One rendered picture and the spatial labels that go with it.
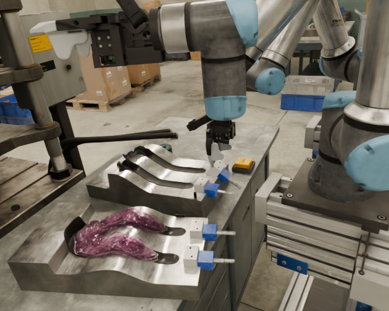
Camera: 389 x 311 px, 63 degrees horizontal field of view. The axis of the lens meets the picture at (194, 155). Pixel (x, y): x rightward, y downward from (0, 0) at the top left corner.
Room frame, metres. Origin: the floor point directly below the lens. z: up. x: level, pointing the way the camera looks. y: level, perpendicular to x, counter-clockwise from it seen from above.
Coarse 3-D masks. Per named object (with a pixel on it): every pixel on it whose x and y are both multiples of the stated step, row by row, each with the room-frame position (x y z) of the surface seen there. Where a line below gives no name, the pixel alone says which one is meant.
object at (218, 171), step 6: (216, 162) 1.00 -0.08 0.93; (222, 162) 1.01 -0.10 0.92; (210, 168) 0.99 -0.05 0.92; (216, 168) 0.97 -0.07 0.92; (222, 168) 0.98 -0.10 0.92; (210, 174) 0.99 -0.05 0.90; (216, 174) 0.97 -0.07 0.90; (222, 174) 0.97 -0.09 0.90; (228, 174) 0.98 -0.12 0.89; (222, 180) 0.97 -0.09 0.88; (228, 180) 0.97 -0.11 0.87; (240, 186) 0.96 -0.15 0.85
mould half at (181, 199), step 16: (144, 144) 1.23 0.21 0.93; (144, 160) 1.09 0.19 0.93; (176, 160) 1.14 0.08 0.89; (192, 160) 1.13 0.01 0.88; (208, 160) 1.10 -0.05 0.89; (96, 176) 1.12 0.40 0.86; (112, 176) 1.00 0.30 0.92; (128, 176) 0.99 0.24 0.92; (160, 176) 1.02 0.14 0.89; (176, 176) 1.01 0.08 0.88; (192, 176) 1.00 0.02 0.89; (208, 176) 0.98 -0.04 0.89; (96, 192) 1.05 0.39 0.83; (112, 192) 1.01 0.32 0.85; (128, 192) 0.97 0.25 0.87; (144, 192) 0.94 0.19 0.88; (160, 192) 0.92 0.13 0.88; (176, 192) 0.91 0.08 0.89; (192, 192) 0.89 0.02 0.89; (160, 208) 0.91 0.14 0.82; (176, 208) 0.88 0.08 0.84; (192, 208) 0.85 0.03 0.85; (208, 208) 0.88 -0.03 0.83
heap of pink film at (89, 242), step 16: (96, 224) 0.77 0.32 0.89; (112, 224) 0.76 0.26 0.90; (128, 224) 0.74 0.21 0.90; (144, 224) 0.74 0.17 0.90; (160, 224) 0.76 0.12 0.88; (80, 240) 0.71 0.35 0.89; (96, 240) 0.69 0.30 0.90; (112, 240) 0.67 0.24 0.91; (128, 240) 0.66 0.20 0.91; (80, 256) 0.66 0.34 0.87; (96, 256) 0.64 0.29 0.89; (128, 256) 0.62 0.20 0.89; (144, 256) 0.63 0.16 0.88
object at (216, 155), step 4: (212, 144) 0.97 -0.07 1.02; (216, 144) 0.96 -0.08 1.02; (212, 148) 0.97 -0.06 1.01; (216, 148) 0.96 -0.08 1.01; (212, 152) 0.96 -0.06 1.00; (216, 152) 0.96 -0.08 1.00; (220, 152) 0.95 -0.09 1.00; (208, 156) 0.96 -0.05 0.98; (212, 156) 0.96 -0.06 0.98; (216, 156) 0.96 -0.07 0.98; (220, 156) 0.95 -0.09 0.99; (224, 156) 0.94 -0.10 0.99; (212, 160) 0.96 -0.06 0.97; (212, 164) 0.96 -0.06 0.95
